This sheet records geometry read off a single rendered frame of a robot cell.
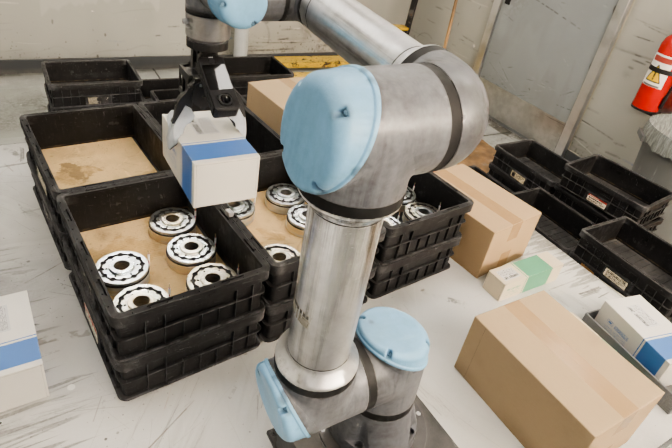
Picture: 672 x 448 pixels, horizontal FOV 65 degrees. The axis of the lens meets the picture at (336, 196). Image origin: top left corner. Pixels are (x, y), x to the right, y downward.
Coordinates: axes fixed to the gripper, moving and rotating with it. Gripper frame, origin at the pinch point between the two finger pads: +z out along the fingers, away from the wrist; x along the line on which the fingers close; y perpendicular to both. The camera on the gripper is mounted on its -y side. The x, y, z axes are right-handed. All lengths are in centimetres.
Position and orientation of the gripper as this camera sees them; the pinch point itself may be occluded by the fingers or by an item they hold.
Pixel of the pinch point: (208, 147)
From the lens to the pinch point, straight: 102.7
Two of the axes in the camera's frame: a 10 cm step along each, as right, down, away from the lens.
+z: -1.5, 8.4, 5.3
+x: -8.5, 1.6, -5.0
